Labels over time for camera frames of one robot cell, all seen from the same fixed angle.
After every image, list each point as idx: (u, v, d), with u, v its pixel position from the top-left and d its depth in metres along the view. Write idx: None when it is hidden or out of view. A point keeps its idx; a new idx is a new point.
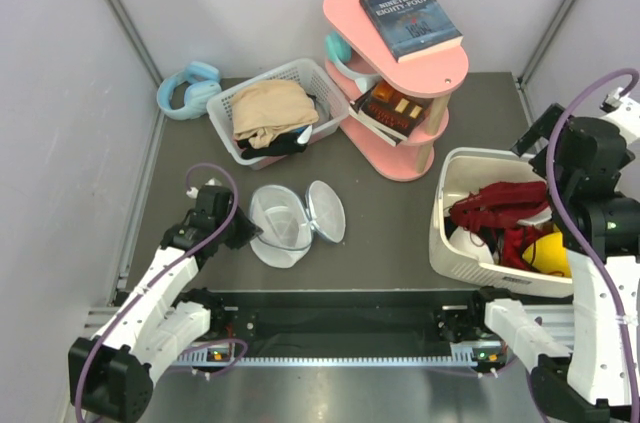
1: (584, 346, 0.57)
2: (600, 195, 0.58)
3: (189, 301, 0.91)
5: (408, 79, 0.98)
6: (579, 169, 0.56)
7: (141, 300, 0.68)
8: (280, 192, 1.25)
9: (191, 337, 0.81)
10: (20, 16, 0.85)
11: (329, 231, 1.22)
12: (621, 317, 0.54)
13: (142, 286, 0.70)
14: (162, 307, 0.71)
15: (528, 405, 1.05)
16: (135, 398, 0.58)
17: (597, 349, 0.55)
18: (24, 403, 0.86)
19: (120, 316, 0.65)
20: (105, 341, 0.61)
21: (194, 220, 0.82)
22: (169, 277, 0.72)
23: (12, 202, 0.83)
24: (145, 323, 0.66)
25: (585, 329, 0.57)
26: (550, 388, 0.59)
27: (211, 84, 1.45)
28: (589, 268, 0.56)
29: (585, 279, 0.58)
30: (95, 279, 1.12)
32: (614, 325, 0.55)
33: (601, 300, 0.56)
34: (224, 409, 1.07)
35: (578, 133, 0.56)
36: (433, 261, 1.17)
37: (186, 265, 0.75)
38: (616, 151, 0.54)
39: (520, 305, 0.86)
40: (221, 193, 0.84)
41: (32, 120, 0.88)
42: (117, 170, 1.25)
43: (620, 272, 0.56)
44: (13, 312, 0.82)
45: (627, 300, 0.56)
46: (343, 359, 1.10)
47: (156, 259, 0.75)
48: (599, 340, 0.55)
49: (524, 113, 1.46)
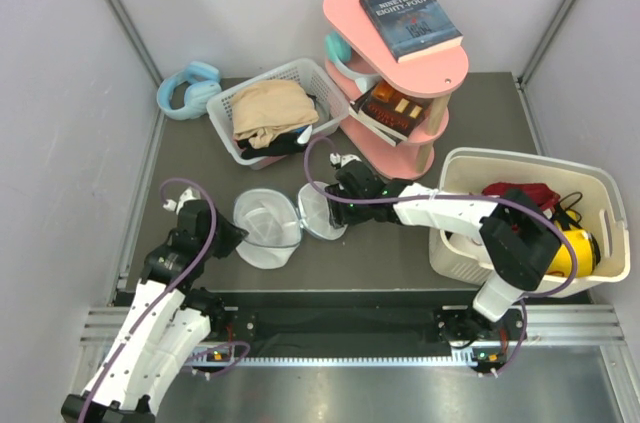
1: (457, 224, 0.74)
2: (376, 187, 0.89)
3: (188, 307, 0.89)
5: (407, 80, 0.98)
6: (358, 189, 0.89)
7: (126, 348, 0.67)
8: (266, 196, 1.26)
9: (191, 349, 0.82)
10: (20, 15, 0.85)
11: (321, 228, 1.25)
12: (431, 195, 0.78)
13: (125, 332, 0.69)
14: (151, 346, 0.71)
15: (529, 404, 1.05)
16: None
17: (450, 214, 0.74)
18: (26, 403, 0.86)
19: (107, 367, 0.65)
20: (95, 397, 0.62)
21: (178, 242, 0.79)
22: (153, 317, 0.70)
23: (13, 201, 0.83)
24: (134, 371, 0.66)
25: (447, 221, 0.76)
26: (506, 270, 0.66)
27: (212, 84, 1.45)
28: (406, 204, 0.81)
29: (412, 213, 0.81)
30: (96, 279, 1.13)
32: (436, 201, 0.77)
33: (421, 206, 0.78)
34: (224, 409, 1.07)
35: (342, 177, 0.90)
36: (433, 261, 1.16)
37: (169, 300, 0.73)
38: (358, 165, 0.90)
39: (477, 294, 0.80)
40: (203, 210, 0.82)
41: (33, 120, 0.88)
42: (117, 170, 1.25)
43: (414, 190, 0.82)
44: (13, 312, 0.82)
45: (427, 193, 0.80)
46: (343, 359, 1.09)
47: (138, 296, 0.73)
48: (445, 213, 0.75)
49: (524, 113, 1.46)
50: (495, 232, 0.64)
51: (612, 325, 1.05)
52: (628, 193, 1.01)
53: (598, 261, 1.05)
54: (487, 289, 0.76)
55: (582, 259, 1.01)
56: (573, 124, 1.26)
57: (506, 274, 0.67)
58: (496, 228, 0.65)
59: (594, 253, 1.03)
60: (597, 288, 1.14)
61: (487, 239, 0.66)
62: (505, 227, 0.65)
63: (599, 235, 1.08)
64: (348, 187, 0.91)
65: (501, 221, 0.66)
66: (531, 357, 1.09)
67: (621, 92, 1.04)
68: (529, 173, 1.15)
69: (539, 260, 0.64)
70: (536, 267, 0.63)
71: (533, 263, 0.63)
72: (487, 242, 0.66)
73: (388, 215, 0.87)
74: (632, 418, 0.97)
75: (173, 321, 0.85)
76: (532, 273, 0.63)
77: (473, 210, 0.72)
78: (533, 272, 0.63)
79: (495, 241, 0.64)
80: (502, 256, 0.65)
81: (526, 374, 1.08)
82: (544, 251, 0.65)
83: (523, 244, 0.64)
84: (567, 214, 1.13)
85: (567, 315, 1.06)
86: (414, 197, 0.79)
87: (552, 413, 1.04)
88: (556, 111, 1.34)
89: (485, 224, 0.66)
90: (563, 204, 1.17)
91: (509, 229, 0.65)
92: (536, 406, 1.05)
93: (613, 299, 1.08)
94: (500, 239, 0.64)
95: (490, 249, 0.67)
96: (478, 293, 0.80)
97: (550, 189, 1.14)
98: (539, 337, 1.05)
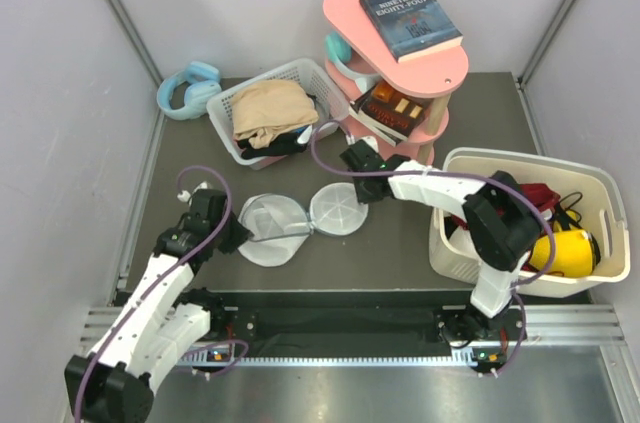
1: (446, 202, 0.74)
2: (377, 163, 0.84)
3: (191, 304, 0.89)
5: (408, 79, 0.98)
6: (358, 164, 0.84)
7: (136, 313, 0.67)
8: (275, 197, 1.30)
9: (189, 342, 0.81)
10: (20, 16, 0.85)
11: (332, 225, 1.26)
12: (421, 171, 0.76)
13: (136, 298, 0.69)
14: (159, 317, 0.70)
15: (529, 404, 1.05)
16: (134, 411, 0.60)
17: (439, 191, 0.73)
18: (25, 402, 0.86)
19: (115, 331, 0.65)
20: (101, 358, 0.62)
21: (189, 225, 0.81)
22: (163, 287, 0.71)
23: (12, 202, 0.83)
24: (141, 337, 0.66)
25: (434, 197, 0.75)
26: (484, 246, 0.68)
27: (212, 84, 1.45)
28: (395, 178, 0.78)
29: (404, 187, 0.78)
30: (96, 279, 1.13)
32: (427, 177, 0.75)
33: (413, 181, 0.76)
34: (224, 409, 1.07)
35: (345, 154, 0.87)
36: (433, 262, 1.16)
37: (180, 274, 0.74)
38: (362, 142, 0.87)
39: (474, 293, 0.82)
40: (216, 195, 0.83)
41: (32, 120, 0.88)
42: (117, 169, 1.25)
43: (410, 165, 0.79)
44: (11, 313, 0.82)
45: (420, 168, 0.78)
46: (343, 359, 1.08)
47: (150, 268, 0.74)
48: (434, 190, 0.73)
49: (524, 113, 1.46)
50: (475, 208, 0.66)
51: (612, 325, 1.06)
52: (628, 193, 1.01)
53: (597, 261, 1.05)
54: (484, 286, 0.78)
55: (581, 259, 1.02)
56: (573, 124, 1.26)
57: (484, 251, 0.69)
58: (477, 206, 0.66)
59: (594, 254, 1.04)
60: (597, 288, 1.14)
61: (470, 217, 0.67)
62: (488, 206, 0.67)
63: (599, 235, 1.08)
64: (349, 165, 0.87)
65: (484, 200, 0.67)
66: (532, 357, 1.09)
67: (621, 93, 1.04)
68: (529, 174, 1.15)
69: (515, 239, 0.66)
70: (513, 247, 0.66)
71: (508, 242, 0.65)
72: (468, 218, 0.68)
73: (383, 189, 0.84)
74: (633, 418, 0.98)
75: (174, 314, 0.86)
76: (508, 253, 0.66)
77: (461, 188, 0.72)
78: (506, 250, 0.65)
79: (477, 219, 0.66)
80: (482, 235, 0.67)
81: (526, 374, 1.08)
82: (522, 232, 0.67)
83: (500, 224, 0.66)
84: (567, 214, 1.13)
85: (568, 315, 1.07)
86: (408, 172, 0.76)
87: (551, 413, 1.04)
88: (555, 110, 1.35)
89: (468, 203, 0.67)
90: (563, 204, 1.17)
91: (491, 207, 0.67)
92: (536, 406, 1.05)
93: (612, 299, 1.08)
94: (480, 218, 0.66)
95: (471, 226, 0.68)
96: (474, 294, 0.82)
97: (550, 189, 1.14)
98: (539, 338, 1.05)
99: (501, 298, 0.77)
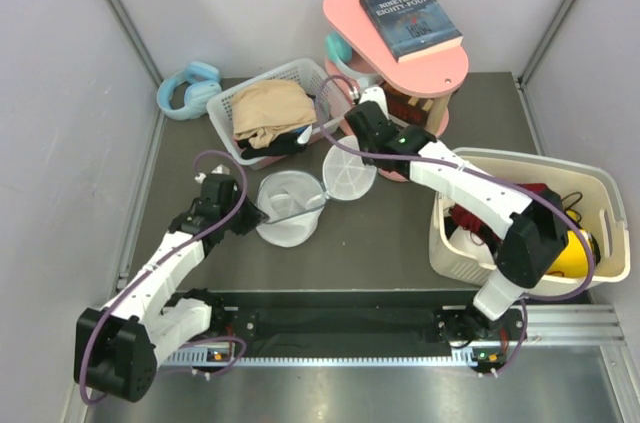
1: (476, 206, 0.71)
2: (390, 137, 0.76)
3: (191, 299, 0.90)
5: (409, 79, 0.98)
6: (372, 137, 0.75)
7: (151, 276, 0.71)
8: (285, 178, 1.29)
9: (189, 332, 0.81)
10: (20, 16, 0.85)
11: (346, 192, 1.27)
12: (458, 167, 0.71)
13: (152, 263, 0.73)
14: (170, 285, 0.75)
15: (529, 405, 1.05)
16: (140, 374, 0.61)
17: (476, 195, 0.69)
18: (25, 402, 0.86)
19: (129, 290, 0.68)
20: (114, 312, 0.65)
21: (201, 209, 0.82)
22: (177, 257, 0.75)
23: (13, 202, 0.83)
24: (153, 297, 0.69)
25: (463, 197, 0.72)
26: (509, 261, 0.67)
27: (212, 84, 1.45)
28: (418, 165, 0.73)
29: (428, 175, 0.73)
30: (95, 279, 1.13)
32: (463, 174, 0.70)
33: (444, 174, 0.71)
34: (224, 409, 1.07)
35: (358, 119, 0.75)
36: (433, 262, 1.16)
37: (193, 248, 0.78)
38: (373, 106, 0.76)
39: (479, 293, 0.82)
40: (226, 180, 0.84)
41: (32, 119, 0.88)
42: (117, 169, 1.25)
43: (436, 149, 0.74)
44: (11, 313, 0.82)
45: (453, 159, 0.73)
46: (343, 359, 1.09)
47: (166, 241, 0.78)
48: (470, 191, 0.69)
49: (524, 113, 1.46)
50: (523, 231, 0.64)
51: (612, 325, 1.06)
52: (628, 193, 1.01)
53: (598, 261, 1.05)
54: (489, 289, 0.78)
55: (581, 260, 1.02)
56: (573, 124, 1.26)
57: (506, 264, 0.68)
58: (525, 228, 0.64)
59: (594, 254, 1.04)
60: (597, 288, 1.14)
61: (510, 236, 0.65)
62: (533, 230, 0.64)
63: (599, 235, 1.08)
64: (356, 131, 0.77)
65: (530, 221, 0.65)
66: (532, 357, 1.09)
67: (620, 93, 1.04)
68: (529, 173, 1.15)
69: (543, 262, 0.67)
70: (541, 270, 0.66)
71: (538, 265, 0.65)
72: (507, 236, 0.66)
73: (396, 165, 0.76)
74: (633, 418, 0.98)
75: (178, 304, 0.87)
76: (535, 275, 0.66)
77: (503, 199, 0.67)
78: (534, 274, 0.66)
79: (521, 241, 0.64)
80: (515, 253, 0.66)
81: (526, 374, 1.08)
82: (552, 253, 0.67)
83: (538, 247, 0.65)
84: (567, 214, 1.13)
85: (566, 315, 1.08)
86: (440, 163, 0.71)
87: (552, 413, 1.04)
88: (556, 110, 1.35)
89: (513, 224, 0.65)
90: (563, 204, 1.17)
91: (536, 230, 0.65)
92: (536, 406, 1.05)
93: (613, 299, 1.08)
94: (526, 242, 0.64)
95: (506, 242, 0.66)
96: (478, 294, 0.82)
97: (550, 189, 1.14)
98: (539, 338, 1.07)
99: (507, 304, 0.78)
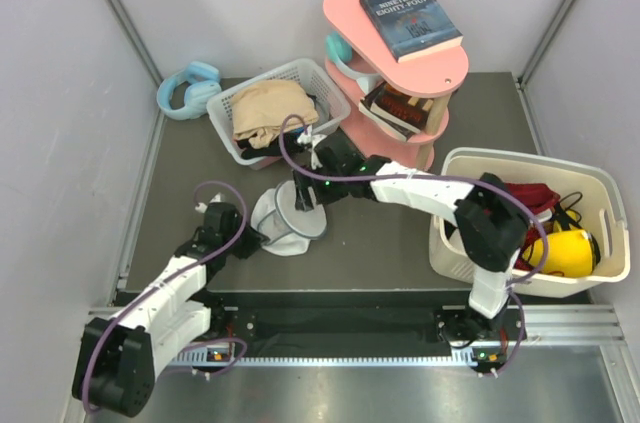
1: (433, 208, 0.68)
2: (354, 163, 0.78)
3: (191, 302, 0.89)
5: (408, 79, 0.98)
6: (336, 164, 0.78)
7: (158, 291, 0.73)
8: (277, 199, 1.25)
9: (187, 340, 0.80)
10: (20, 16, 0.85)
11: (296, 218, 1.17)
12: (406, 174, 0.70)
13: (159, 280, 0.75)
14: (173, 304, 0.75)
15: (529, 405, 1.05)
16: (139, 387, 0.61)
17: (426, 197, 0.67)
18: (26, 402, 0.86)
19: (136, 303, 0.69)
20: (121, 322, 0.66)
21: (203, 237, 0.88)
22: (183, 278, 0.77)
23: (12, 202, 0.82)
24: (159, 311, 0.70)
25: (418, 200, 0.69)
26: (474, 248, 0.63)
27: (212, 84, 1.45)
28: (376, 185, 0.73)
29: (388, 191, 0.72)
30: (96, 279, 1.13)
32: (413, 180, 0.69)
33: (398, 184, 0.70)
34: (224, 409, 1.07)
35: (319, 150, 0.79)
36: (433, 261, 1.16)
37: (198, 271, 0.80)
38: (336, 136, 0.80)
39: (471, 296, 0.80)
40: (227, 210, 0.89)
41: (33, 121, 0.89)
42: (118, 169, 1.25)
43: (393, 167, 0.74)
44: (11, 313, 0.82)
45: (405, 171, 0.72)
46: (343, 359, 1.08)
47: (172, 264, 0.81)
48: (421, 194, 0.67)
49: (524, 113, 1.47)
50: (468, 214, 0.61)
51: (612, 325, 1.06)
52: (628, 193, 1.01)
53: (598, 261, 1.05)
54: (478, 287, 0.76)
55: (581, 260, 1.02)
56: (573, 124, 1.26)
57: (474, 255, 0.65)
58: (471, 211, 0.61)
59: (594, 253, 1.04)
60: (597, 287, 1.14)
61: (461, 223, 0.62)
62: (479, 211, 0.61)
63: (599, 235, 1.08)
64: (323, 161, 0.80)
65: (474, 204, 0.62)
66: (531, 357, 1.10)
67: (620, 93, 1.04)
68: (529, 173, 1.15)
69: (512, 247, 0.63)
70: (506, 252, 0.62)
71: (503, 245, 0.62)
72: (459, 224, 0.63)
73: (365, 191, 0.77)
74: (633, 418, 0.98)
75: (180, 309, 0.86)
76: (500, 258, 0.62)
77: (450, 192, 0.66)
78: (504, 257, 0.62)
79: (468, 226, 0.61)
80: (474, 240, 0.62)
81: (526, 375, 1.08)
82: (519, 232, 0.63)
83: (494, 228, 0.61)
84: (567, 214, 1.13)
85: (566, 314, 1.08)
86: (390, 175, 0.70)
87: (552, 412, 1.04)
88: (556, 110, 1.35)
89: (461, 211, 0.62)
90: (563, 204, 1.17)
91: (483, 213, 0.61)
92: (537, 406, 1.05)
93: (612, 299, 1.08)
94: (473, 225, 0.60)
95: (463, 231, 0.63)
96: (471, 297, 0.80)
97: (550, 189, 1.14)
98: (540, 338, 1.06)
99: (501, 298, 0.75)
